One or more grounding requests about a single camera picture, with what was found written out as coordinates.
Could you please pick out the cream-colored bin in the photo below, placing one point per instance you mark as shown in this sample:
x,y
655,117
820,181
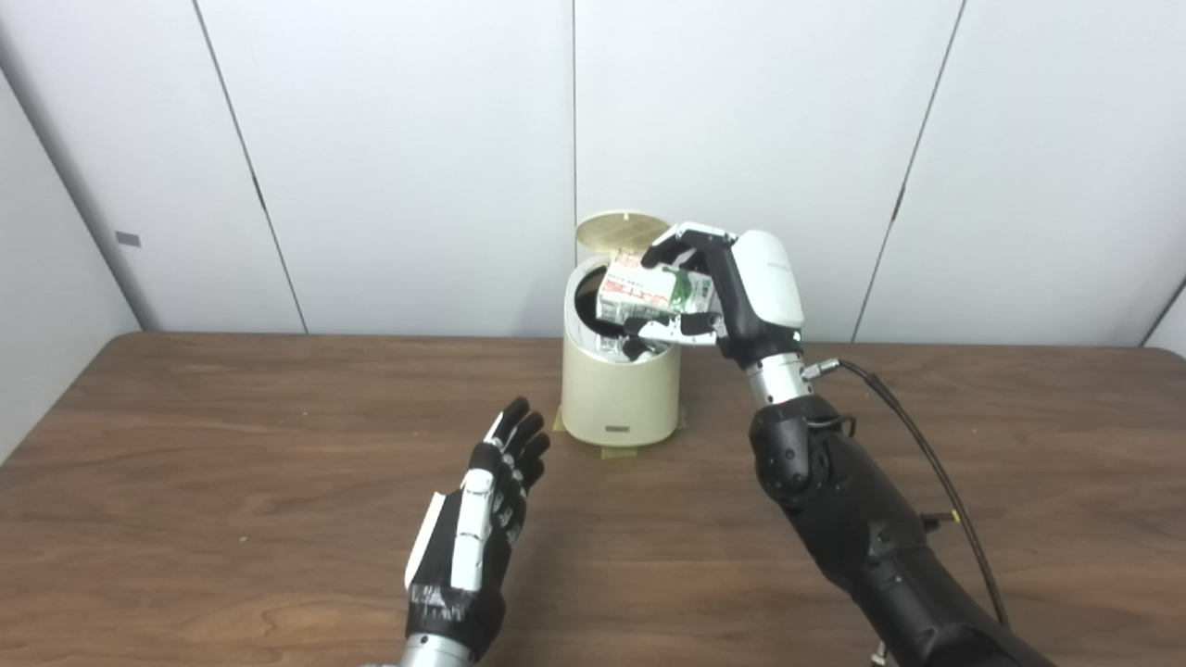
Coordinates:
x,y
619,394

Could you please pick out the small gray wall sticker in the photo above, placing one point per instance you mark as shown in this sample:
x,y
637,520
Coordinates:
x,y
128,239

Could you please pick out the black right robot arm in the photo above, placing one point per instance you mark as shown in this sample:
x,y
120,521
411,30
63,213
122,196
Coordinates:
x,y
871,528

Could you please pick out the round cream bin lid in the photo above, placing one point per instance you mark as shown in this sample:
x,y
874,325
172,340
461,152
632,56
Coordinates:
x,y
621,230

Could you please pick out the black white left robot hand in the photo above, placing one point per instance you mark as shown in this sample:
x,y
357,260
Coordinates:
x,y
473,565

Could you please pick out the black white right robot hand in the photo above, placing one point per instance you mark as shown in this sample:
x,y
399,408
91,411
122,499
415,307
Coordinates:
x,y
760,287

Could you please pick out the white green milk carton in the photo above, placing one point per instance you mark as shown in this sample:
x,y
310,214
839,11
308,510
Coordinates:
x,y
649,287

